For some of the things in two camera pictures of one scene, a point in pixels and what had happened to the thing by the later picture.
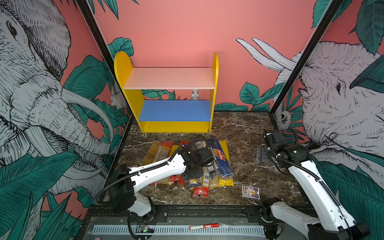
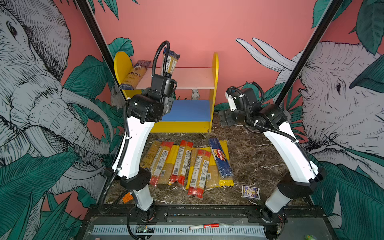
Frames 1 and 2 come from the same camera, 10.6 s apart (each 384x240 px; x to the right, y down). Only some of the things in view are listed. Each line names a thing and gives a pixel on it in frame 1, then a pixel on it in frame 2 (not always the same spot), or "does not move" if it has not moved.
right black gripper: x=263 y=150 to x=228 y=114
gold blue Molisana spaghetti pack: x=151 y=153 does not move
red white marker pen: x=215 y=225 does not move
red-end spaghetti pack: x=163 y=151 does not move
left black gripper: x=198 y=176 to x=170 y=103
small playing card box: x=250 y=192 does not move
